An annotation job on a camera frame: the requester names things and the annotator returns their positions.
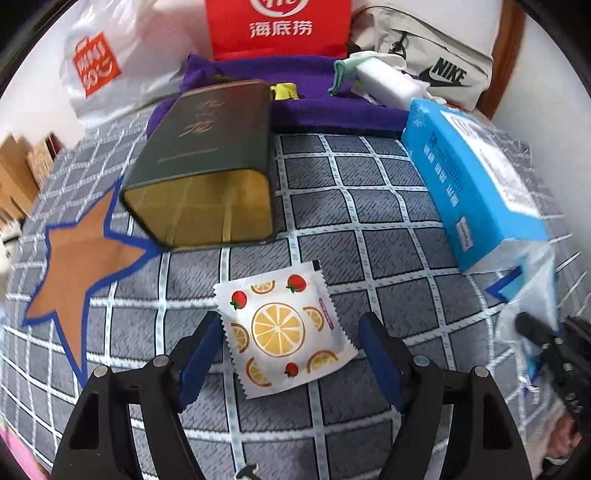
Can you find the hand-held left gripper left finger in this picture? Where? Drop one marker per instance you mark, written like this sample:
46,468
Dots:
201,360

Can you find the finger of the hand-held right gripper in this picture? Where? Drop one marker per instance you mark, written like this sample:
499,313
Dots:
538,330

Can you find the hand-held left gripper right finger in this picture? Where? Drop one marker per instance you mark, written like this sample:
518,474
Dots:
378,360

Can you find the fruit print packet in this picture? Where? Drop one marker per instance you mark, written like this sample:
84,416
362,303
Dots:
277,327

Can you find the blue tissue pack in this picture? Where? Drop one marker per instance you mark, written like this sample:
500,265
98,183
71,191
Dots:
461,184

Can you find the white foam block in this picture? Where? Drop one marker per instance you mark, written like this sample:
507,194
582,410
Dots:
388,81

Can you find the person's right hand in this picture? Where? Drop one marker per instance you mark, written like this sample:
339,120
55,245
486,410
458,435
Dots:
564,438

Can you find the grey plaid blanket with star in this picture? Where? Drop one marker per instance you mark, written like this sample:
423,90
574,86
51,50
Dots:
369,194

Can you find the pink cloth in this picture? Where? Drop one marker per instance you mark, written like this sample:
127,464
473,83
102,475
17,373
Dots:
21,454

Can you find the dark green tin box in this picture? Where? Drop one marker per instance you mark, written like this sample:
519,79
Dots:
207,138

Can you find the white plush toy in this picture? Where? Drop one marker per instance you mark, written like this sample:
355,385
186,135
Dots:
7,247

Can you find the purple towel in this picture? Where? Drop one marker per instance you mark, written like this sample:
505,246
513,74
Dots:
314,110

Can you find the wooden furniture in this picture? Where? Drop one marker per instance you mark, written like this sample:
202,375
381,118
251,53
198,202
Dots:
18,175

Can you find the small yellow packet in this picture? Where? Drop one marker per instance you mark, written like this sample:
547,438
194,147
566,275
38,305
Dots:
282,91

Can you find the light green cloth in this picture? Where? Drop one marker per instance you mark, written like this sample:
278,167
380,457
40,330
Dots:
344,71

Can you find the grey bag black print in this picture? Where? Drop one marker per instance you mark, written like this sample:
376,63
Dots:
429,46

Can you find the white plastic bag orange logo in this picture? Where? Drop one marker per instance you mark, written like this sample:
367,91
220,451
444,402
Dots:
138,55

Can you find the red non-woven bag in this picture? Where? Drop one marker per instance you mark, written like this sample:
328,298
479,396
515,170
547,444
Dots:
231,41

